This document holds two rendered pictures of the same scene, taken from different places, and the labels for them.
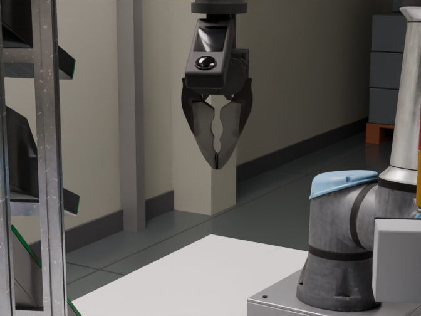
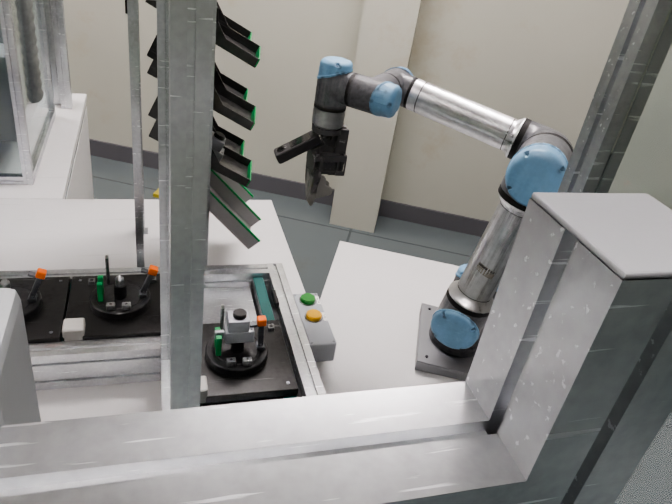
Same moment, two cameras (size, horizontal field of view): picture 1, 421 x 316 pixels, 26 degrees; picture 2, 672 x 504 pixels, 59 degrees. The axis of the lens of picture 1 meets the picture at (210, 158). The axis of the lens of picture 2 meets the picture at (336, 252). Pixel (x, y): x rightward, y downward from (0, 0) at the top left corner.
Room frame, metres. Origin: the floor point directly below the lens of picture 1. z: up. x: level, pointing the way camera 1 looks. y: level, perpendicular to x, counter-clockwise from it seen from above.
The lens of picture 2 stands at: (0.63, -1.25, 1.91)
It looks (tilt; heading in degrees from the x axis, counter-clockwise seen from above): 31 degrees down; 64
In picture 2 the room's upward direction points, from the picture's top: 10 degrees clockwise
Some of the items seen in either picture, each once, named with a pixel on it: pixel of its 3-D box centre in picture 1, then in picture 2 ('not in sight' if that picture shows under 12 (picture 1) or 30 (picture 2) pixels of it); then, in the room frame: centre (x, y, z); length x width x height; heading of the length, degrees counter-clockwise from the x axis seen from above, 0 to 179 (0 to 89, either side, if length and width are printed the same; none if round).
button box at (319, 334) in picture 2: not in sight; (312, 325); (1.15, -0.14, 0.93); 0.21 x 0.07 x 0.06; 84
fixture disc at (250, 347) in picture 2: not in sight; (236, 352); (0.92, -0.25, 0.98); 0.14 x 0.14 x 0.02
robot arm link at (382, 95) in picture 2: not in sight; (376, 94); (1.25, -0.07, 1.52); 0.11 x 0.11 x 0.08; 43
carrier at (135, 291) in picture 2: not in sight; (119, 288); (0.69, -0.01, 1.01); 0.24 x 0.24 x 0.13; 84
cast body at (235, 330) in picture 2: not in sight; (234, 324); (0.91, -0.25, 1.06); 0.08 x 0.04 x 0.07; 174
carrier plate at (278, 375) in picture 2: not in sight; (236, 358); (0.92, -0.25, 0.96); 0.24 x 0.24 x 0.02; 84
